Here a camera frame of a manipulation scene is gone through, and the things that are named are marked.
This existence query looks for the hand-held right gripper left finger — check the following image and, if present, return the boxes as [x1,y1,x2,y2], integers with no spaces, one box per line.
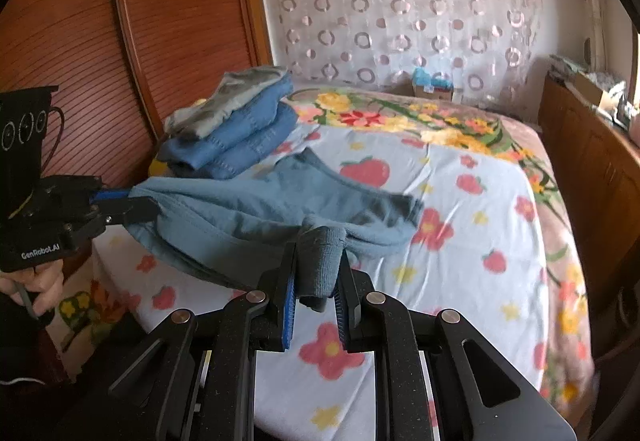
[85,241,301,441]

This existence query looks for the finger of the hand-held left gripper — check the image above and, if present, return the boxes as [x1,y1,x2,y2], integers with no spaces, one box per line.
[92,188,133,203]
[95,196,162,228]

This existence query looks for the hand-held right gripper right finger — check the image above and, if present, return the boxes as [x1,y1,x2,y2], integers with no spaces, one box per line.
[332,251,577,441]

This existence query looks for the blue-grey shorts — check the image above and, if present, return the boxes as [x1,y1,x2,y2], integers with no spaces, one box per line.
[127,148,426,312]

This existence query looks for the grey-green folded pants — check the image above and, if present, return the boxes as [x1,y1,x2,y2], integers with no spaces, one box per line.
[165,66,291,139]

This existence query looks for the person's left hand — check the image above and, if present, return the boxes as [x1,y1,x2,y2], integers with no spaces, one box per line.
[0,263,66,322]

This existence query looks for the folded blue jeans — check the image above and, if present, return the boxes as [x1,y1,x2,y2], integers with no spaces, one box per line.
[157,71,301,179]

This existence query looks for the bed with flower-print sheet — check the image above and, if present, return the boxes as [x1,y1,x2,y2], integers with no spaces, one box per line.
[55,81,598,441]

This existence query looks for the wooden slatted wardrobe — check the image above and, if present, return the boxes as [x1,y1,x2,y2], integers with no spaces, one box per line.
[0,0,273,282]

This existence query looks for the pink floral blanket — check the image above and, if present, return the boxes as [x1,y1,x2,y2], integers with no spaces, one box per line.
[287,81,598,417]

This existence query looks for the small cardboard box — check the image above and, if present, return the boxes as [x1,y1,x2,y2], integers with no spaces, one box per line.
[412,81,455,103]

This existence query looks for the blue plastic bag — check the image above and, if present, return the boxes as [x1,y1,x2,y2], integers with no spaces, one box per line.
[412,68,451,89]

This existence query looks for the long wooden cabinet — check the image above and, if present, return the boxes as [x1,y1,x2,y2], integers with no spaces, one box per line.
[537,71,640,362]

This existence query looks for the pile of patterned cloth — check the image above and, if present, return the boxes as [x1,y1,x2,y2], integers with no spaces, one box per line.
[549,54,583,77]

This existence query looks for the open cardboard box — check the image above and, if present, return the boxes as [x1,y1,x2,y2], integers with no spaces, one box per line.
[574,71,627,119]

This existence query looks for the grey cable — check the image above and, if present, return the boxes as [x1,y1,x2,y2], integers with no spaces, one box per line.
[12,281,41,322]

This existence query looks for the circle-patterned wall curtain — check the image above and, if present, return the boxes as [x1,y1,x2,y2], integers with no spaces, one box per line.
[255,0,543,94]

